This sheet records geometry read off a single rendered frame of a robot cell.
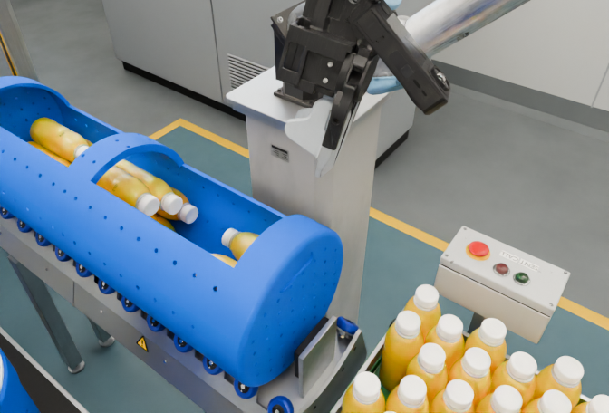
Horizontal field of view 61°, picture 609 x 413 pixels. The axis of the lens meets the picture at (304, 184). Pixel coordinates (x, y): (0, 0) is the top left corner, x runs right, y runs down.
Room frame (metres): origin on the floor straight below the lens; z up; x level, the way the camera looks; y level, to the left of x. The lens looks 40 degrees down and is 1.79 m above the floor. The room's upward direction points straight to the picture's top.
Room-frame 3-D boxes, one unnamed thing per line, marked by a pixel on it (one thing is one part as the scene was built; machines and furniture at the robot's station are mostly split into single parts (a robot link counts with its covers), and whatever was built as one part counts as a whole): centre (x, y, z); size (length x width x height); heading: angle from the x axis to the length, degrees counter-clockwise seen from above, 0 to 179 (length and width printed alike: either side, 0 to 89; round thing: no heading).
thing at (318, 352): (0.49, -0.02, 0.99); 0.10 x 0.02 x 0.12; 144
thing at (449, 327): (0.50, -0.24, 1.07); 0.04 x 0.04 x 0.02
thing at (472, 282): (0.61, -0.36, 1.05); 0.20 x 0.10 x 0.10; 54
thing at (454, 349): (0.50, -0.24, 0.98); 0.07 x 0.07 x 0.17
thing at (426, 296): (0.56, -0.21, 1.07); 0.04 x 0.04 x 0.02
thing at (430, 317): (0.56, -0.21, 0.98); 0.07 x 0.07 x 0.17
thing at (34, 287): (1.06, 0.87, 0.31); 0.06 x 0.06 x 0.63; 54
